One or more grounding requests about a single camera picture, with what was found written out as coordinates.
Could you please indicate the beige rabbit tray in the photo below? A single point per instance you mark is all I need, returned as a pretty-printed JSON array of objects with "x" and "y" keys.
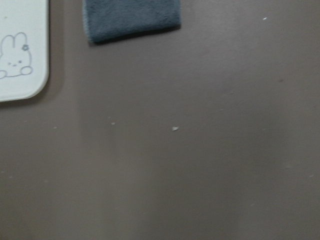
[{"x": 24, "y": 48}]

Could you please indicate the grey folded cloth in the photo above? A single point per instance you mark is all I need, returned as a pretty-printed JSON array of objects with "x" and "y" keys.
[{"x": 107, "y": 20}]

